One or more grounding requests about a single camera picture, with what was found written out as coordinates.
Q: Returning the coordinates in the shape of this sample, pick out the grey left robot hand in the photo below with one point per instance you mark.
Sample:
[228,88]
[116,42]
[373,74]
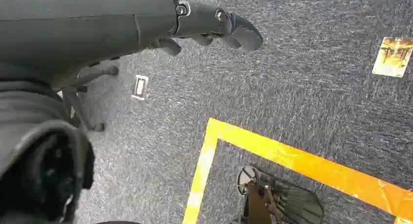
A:
[80,22]

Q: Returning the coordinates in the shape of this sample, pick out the black office chair base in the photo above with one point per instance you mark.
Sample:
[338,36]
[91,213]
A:
[84,76]

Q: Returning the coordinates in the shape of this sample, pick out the white floor socket plate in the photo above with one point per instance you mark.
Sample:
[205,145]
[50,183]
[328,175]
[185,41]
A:
[140,87]

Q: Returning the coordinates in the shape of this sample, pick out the yellow floor tape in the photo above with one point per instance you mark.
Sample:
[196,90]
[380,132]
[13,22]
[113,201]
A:
[290,154]

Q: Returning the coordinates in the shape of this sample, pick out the black robot foot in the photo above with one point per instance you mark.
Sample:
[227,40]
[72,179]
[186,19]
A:
[293,203]

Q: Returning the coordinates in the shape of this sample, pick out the yellow printed floor card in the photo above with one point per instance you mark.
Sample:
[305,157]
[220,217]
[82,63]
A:
[393,56]

